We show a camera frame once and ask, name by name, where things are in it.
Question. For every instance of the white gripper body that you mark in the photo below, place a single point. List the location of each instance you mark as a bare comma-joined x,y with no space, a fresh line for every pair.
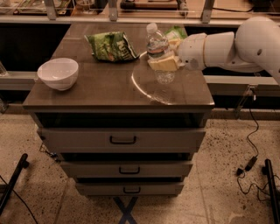
191,52

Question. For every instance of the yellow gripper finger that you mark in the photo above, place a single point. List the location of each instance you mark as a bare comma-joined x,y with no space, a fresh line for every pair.
174,43
172,63

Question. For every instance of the clear plastic water bottle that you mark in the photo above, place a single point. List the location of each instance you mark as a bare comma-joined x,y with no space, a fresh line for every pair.
157,49

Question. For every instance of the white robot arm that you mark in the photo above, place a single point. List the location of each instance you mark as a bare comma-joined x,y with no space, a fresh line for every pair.
254,47

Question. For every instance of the light green chip bag right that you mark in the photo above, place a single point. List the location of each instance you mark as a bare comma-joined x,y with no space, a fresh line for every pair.
176,32

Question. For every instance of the green chip bag left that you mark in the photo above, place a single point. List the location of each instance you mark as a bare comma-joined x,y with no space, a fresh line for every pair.
112,46

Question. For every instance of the grey drawer cabinet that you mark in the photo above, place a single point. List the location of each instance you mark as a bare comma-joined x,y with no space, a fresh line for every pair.
119,96

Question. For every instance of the white ceramic bowl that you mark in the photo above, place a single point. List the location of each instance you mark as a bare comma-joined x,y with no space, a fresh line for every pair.
59,74

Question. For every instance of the black stand leg right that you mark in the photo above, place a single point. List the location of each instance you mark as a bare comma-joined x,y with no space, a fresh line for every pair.
267,170

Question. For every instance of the black stand leg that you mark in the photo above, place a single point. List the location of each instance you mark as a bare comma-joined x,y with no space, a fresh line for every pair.
6,189
267,170

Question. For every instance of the black stand leg left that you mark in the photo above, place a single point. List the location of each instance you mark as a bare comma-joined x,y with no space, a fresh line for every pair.
6,189

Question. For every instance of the metal railing frame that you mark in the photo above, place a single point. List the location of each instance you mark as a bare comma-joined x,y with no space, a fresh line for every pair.
30,29

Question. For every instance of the top drawer with handle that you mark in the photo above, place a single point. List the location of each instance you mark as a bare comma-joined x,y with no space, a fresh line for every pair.
101,140

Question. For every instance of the drawer with handle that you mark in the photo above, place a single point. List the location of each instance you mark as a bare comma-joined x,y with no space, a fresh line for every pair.
148,188
101,140
127,169

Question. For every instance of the middle drawer with handle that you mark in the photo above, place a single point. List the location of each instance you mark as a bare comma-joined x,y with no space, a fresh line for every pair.
127,169

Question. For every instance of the bottom drawer with handle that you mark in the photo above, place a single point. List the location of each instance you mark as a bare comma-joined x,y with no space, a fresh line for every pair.
148,188

